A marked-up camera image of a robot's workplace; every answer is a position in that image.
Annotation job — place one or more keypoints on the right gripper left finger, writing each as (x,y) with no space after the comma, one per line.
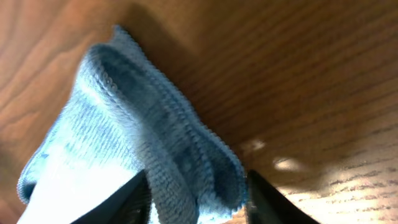
(131,204)

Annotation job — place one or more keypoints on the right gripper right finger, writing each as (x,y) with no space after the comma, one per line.
(266,205)

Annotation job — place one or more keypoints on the blue microfiber cloth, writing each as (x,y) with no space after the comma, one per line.
(123,117)

